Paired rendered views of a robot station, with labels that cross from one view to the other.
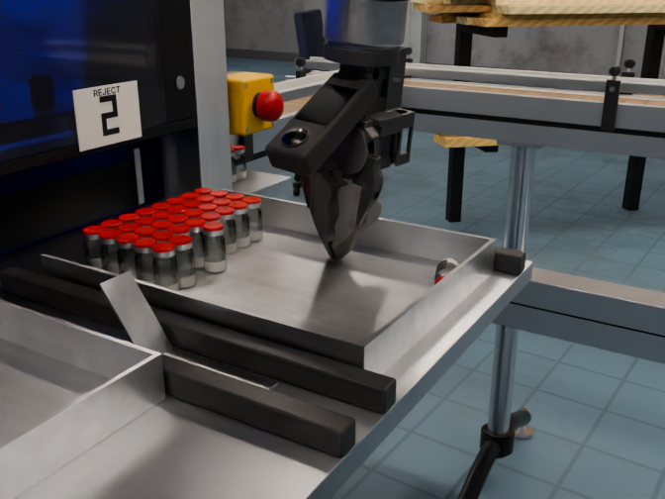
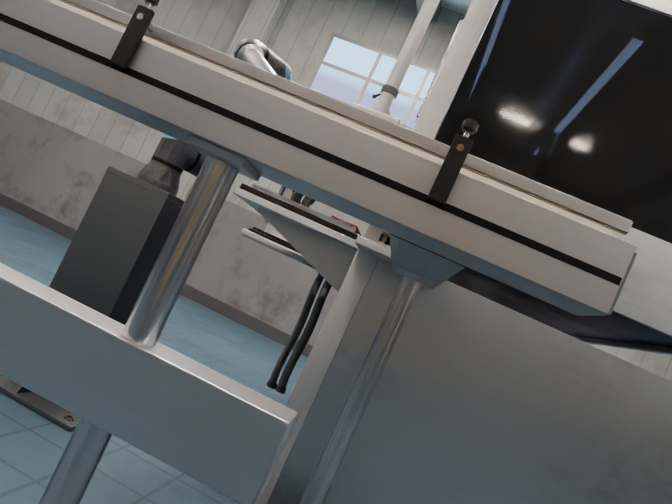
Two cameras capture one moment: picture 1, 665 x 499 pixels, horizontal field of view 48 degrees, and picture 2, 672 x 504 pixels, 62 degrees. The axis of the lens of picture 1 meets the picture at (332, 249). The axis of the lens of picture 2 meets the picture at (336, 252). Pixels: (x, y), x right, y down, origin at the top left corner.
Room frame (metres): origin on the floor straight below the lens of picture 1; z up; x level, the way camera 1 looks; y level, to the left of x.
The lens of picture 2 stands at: (2.32, -0.52, 0.73)
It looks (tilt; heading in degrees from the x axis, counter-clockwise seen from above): 3 degrees up; 157
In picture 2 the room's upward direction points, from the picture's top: 25 degrees clockwise
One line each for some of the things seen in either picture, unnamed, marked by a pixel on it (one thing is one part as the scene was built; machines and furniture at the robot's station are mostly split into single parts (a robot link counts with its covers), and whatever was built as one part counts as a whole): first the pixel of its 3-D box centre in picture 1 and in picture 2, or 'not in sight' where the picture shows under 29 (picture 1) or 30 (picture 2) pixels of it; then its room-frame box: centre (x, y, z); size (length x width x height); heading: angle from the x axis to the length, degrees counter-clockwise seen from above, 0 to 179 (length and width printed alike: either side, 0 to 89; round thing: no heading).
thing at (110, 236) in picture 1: (170, 232); not in sight; (0.72, 0.17, 0.91); 0.18 x 0.02 x 0.05; 148
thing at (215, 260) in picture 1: (214, 248); not in sight; (0.68, 0.12, 0.91); 0.02 x 0.02 x 0.05
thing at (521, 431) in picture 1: (496, 453); not in sight; (1.50, -0.39, 0.07); 0.50 x 0.08 x 0.14; 149
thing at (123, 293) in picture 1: (186, 333); not in sight; (0.49, 0.11, 0.91); 0.14 x 0.03 x 0.06; 59
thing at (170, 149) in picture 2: not in sight; (177, 147); (0.21, -0.36, 0.96); 0.13 x 0.12 x 0.14; 111
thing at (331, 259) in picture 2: not in sight; (300, 249); (0.74, 0.04, 0.80); 0.34 x 0.03 x 0.13; 59
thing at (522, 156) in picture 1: (509, 307); (110, 397); (1.50, -0.39, 0.46); 0.09 x 0.09 x 0.77; 59
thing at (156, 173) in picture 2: not in sight; (162, 175); (0.21, -0.37, 0.84); 0.15 x 0.15 x 0.10
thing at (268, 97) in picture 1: (266, 105); not in sight; (0.97, 0.09, 1.00); 0.04 x 0.04 x 0.04; 59
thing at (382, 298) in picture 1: (275, 263); (308, 218); (0.65, 0.05, 0.90); 0.34 x 0.26 x 0.04; 58
